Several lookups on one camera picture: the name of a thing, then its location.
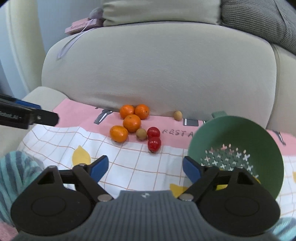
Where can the pink checkered picnic cloth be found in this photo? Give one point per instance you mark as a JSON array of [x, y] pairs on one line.
[[82, 136]]

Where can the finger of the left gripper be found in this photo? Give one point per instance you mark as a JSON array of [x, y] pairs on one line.
[[47, 118]]

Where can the grey houndstooth cushion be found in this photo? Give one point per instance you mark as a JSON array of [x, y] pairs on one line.
[[273, 21]]

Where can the purple plush toy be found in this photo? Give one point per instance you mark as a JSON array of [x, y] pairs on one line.
[[96, 13]]

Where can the red cherry tomato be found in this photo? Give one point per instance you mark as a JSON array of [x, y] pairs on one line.
[[154, 144], [153, 132]]

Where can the beige back cushion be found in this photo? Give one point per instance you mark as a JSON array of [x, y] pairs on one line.
[[131, 12]]

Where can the pink butterfly book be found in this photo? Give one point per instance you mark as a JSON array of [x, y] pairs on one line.
[[83, 25]]

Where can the brown longan by sofa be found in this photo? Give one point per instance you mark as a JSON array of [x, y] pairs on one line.
[[178, 116]]

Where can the teal striped towel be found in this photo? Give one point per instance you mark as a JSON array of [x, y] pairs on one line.
[[18, 171]]

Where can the green colander bowl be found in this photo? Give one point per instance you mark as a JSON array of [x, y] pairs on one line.
[[230, 142]]

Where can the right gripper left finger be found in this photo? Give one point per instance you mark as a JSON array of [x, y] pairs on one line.
[[58, 201]]

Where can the beige sofa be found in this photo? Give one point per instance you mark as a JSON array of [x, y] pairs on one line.
[[196, 68]]

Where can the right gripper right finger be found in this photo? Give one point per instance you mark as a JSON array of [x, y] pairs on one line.
[[233, 202]]

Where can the orange mandarin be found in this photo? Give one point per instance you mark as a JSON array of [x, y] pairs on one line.
[[132, 123], [118, 134], [142, 111], [126, 110]]

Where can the brown longan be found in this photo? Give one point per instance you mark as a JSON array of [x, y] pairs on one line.
[[178, 116], [141, 134]]

